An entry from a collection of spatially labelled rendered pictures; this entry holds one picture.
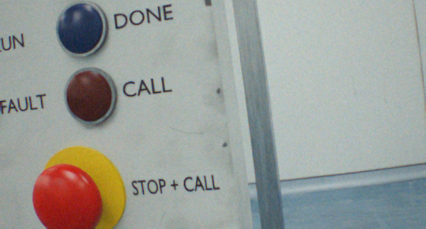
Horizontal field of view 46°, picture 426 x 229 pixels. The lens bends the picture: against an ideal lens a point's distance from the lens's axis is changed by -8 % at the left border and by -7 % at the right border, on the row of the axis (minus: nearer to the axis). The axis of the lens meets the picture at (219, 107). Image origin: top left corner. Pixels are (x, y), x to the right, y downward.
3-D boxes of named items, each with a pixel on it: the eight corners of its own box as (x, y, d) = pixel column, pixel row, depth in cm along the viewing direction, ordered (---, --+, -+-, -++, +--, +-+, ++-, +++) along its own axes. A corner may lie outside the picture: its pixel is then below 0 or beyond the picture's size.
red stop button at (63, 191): (100, 243, 26) (86, 165, 25) (34, 243, 27) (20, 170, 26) (131, 216, 30) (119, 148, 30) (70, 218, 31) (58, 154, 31)
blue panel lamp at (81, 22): (103, 50, 27) (97, -2, 27) (57, 58, 27) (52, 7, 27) (109, 49, 28) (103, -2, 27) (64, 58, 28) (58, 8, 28)
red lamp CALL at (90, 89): (112, 120, 27) (105, 66, 27) (66, 125, 28) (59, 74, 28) (119, 118, 28) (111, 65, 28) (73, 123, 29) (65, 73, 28)
